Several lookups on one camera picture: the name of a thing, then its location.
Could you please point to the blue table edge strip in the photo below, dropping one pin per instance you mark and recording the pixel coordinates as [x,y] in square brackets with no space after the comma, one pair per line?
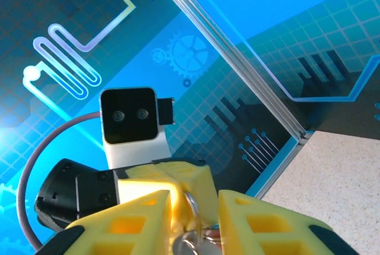
[276,167]

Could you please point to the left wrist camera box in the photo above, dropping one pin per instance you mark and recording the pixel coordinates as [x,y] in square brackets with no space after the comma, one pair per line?
[130,118]

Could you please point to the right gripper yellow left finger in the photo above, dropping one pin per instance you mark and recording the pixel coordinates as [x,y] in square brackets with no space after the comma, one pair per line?
[124,225]

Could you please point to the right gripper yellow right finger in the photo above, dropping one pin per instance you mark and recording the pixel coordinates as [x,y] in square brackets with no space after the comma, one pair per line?
[267,231]

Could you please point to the aluminium frame post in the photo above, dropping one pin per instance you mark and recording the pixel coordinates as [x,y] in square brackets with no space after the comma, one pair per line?
[225,44]

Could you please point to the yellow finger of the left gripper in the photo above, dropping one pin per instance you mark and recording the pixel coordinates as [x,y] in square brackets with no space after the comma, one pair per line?
[142,185]
[196,180]

